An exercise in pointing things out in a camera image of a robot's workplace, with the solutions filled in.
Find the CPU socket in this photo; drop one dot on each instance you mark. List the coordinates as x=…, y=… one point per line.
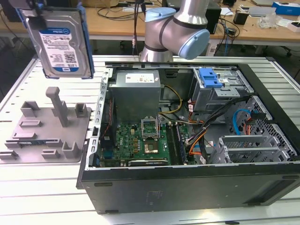
x=150, y=131

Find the grey plastic parts rack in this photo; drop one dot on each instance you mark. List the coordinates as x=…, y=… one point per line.
x=70, y=131

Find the white open box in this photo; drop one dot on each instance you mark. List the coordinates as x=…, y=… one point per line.
x=294, y=27

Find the hard disk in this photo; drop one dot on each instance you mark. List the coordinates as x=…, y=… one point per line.
x=61, y=47

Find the silver power supply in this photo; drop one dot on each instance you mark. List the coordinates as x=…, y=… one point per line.
x=133, y=100

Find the clear plastic packaging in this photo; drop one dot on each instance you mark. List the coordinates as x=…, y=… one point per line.
x=268, y=21

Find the small black box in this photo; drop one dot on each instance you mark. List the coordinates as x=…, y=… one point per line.
x=241, y=17

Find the grey flat box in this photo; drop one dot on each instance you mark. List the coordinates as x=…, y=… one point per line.
x=260, y=11

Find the blue cardboard box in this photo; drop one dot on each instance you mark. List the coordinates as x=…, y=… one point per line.
x=283, y=8

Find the black RAM slot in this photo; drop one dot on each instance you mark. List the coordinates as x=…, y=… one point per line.
x=170, y=140
x=175, y=145

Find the black open PC case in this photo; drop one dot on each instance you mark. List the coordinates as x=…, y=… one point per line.
x=164, y=187

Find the square gold chipset chip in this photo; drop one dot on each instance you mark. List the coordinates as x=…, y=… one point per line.
x=151, y=147

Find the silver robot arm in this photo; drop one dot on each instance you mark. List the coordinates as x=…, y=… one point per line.
x=159, y=30

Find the grey optical drive cage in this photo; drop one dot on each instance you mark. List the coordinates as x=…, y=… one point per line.
x=206, y=98

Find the wooden desk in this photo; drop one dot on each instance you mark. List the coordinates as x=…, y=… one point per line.
x=257, y=32
x=105, y=25

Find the black graphics card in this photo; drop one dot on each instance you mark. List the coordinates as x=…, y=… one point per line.
x=150, y=162

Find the blue plastic drive latch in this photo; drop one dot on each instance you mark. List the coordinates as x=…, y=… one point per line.
x=208, y=79

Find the blue RAM stick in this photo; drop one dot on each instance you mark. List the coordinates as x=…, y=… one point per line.
x=30, y=142
x=183, y=150

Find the black computer tower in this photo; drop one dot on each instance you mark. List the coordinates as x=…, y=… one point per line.
x=214, y=18

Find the large black box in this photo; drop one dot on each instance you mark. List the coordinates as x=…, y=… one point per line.
x=5, y=11

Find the green motherboard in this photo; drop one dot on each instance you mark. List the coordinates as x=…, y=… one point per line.
x=126, y=138

